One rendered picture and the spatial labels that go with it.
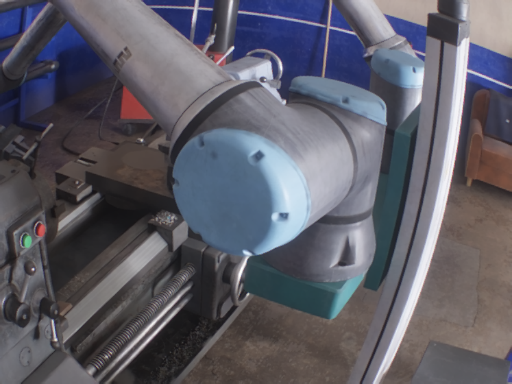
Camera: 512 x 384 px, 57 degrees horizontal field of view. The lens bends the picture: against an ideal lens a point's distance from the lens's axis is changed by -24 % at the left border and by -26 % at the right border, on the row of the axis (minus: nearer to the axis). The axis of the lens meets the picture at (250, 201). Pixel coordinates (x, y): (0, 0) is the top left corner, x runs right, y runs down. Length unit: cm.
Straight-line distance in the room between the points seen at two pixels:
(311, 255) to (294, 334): 203
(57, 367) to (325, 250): 81
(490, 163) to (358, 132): 426
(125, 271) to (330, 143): 112
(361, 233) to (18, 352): 83
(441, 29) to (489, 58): 473
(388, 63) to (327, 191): 59
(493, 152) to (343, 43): 202
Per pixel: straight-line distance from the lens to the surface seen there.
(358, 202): 85
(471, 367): 158
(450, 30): 85
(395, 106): 125
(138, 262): 179
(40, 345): 136
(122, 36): 79
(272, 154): 63
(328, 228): 85
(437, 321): 317
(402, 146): 91
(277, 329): 290
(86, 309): 158
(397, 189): 94
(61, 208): 150
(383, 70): 124
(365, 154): 80
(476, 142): 494
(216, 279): 197
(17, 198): 117
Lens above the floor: 183
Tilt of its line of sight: 27 degrees down
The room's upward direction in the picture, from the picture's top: 6 degrees clockwise
